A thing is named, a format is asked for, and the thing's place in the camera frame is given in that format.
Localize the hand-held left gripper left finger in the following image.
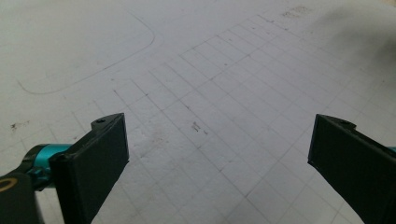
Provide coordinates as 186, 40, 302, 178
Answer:
49, 112, 130, 224

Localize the white grid mat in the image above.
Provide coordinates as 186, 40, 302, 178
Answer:
0, 0, 396, 224

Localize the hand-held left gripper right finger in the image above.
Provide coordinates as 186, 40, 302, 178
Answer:
307, 113, 396, 224

